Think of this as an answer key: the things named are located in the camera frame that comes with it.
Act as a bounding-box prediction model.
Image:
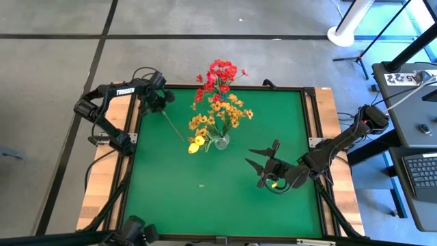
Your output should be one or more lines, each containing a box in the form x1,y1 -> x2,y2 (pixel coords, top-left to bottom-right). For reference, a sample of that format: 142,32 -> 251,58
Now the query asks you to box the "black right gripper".
245,139 -> 291,188

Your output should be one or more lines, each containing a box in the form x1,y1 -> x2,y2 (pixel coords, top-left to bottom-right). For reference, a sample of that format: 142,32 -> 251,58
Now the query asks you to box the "red small-blossom flower bunch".
194,59 -> 249,103

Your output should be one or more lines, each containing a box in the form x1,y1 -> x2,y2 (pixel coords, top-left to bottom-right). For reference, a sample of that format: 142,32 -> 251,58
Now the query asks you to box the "clear glass vase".
213,133 -> 231,151

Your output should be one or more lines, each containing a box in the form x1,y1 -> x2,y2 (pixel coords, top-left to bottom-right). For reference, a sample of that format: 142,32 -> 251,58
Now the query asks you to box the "green table mat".
121,87 -> 324,238

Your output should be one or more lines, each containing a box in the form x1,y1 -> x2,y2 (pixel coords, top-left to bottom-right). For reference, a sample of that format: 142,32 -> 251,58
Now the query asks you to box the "thin black tripod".
333,0 -> 414,80

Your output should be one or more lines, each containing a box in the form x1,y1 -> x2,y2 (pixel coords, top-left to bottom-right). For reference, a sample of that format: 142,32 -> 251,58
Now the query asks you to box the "white round-base pole stand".
326,0 -> 376,48

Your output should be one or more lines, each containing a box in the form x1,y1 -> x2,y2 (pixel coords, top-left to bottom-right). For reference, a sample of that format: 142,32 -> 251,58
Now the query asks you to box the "black desk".
371,61 -> 437,148

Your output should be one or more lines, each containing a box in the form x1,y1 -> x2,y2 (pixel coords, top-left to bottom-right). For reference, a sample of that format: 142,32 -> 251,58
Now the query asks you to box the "white paper label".
384,71 -> 420,86

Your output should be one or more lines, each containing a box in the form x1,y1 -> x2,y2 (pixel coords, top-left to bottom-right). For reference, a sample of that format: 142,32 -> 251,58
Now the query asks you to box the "dark grey keyboard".
401,152 -> 437,203

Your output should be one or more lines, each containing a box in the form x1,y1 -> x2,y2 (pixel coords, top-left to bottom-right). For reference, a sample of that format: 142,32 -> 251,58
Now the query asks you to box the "grey desk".
389,146 -> 437,233

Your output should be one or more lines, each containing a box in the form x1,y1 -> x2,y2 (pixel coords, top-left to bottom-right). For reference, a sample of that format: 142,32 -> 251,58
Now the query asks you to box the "thick black pole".
382,22 -> 437,73

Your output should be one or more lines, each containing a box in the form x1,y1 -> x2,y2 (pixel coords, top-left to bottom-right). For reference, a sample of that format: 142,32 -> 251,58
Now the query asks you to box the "silver aluminium bracket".
296,238 -> 337,245

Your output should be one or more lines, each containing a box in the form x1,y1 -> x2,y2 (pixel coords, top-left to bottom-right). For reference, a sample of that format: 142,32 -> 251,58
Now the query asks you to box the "white cable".
385,74 -> 437,113

